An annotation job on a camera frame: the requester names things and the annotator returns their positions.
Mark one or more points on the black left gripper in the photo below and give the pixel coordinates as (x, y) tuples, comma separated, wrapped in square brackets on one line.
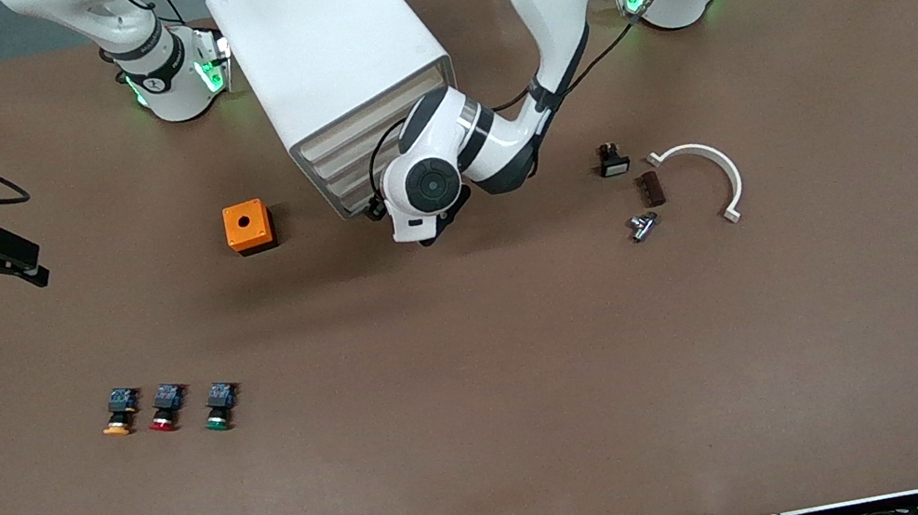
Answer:
[(375, 206)]

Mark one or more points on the green push button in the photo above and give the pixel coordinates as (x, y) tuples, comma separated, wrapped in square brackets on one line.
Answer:
[(219, 404)]

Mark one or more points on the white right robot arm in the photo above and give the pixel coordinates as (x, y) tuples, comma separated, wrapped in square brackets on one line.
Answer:
[(170, 91)]

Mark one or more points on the orange push button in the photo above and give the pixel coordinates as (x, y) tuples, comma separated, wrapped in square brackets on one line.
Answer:
[(120, 412)]

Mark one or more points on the white drawer cabinet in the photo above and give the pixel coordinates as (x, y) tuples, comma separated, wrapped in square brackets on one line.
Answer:
[(325, 35)]

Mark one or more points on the red push button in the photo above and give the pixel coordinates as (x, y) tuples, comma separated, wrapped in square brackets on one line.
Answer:
[(165, 405)]

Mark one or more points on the silver metal fitting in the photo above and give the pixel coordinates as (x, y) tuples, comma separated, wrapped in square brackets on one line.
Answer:
[(643, 227)]

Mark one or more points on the brown terminal block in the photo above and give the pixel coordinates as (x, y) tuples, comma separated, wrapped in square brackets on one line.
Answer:
[(650, 190)]

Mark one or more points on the orange button enclosure box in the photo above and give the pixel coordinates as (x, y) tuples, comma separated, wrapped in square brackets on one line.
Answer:
[(235, 231)]

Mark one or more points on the black white switch module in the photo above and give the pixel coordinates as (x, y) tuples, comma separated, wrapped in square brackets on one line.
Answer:
[(614, 164)]

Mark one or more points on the white curved bracket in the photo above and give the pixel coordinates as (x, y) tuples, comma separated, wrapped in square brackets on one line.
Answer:
[(722, 169)]

